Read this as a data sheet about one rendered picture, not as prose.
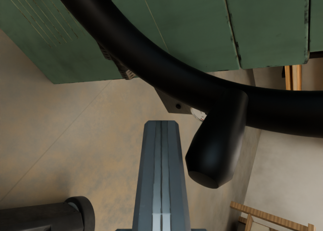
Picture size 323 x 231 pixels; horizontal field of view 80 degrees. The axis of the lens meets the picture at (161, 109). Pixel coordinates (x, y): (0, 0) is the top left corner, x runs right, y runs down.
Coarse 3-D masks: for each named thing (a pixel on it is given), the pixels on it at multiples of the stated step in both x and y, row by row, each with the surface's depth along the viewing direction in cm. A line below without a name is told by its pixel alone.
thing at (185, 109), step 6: (210, 72) 44; (156, 90) 41; (162, 96) 42; (168, 96) 41; (162, 102) 43; (168, 102) 42; (174, 102) 41; (180, 102) 40; (168, 108) 44; (174, 108) 43; (180, 108) 42; (186, 108) 41
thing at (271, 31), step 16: (240, 0) 25; (256, 0) 24; (272, 0) 23; (288, 0) 22; (304, 0) 22; (240, 16) 26; (256, 16) 25; (272, 16) 24; (288, 16) 24; (304, 16) 23; (240, 32) 28; (256, 32) 27; (272, 32) 26; (288, 32) 25; (304, 32) 24; (240, 48) 29; (256, 48) 28; (272, 48) 27; (288, 48) 26; (304, 48) 25; (240, 64) 32; (256, 64) 30; (272, 64) 29; (288, 64) 28
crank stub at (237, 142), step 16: (224, 96) 11; (240, 96) 11; (224, 112) 10; (240, 112) 10; (208, 128) 10; (224, 128) 9; (240, 128) 10; (192, 144) 10; (208, 144) 9; (224, 144) 9; (240, 144) 10; (192, 160) 9; (208, 160) 9; (224, 160) 9; (192, 176) 9; (208, 176) 9; (224, 176) 9
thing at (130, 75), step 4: (100, 48) 29; (104, 52) 29; (108, 52) 29; (104, 56) 30; (108, 56) 30; (112, 56) 27; (116, 60) 28; (116, 64) 29; (120, 64) 29; (120, 68) 30; (124, 68) 30; (120, 72) 31; (124, 72) 31; (128, 72) 31; (124, 76) 32; (128, 76) 31; (132, 76) 32
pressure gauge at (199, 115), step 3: (192, 108) 35; (192, 111) 36; (195, 111) 36; (198, 111) 35; (192, 114) 36; (195, 114) 36; (198, 114) 36; (201, 114) 35; (204, 114) 35; (195, 117) 37; (198, 117) 37; (201, 117) 36; (204, 117) 36; (201, 120) 37
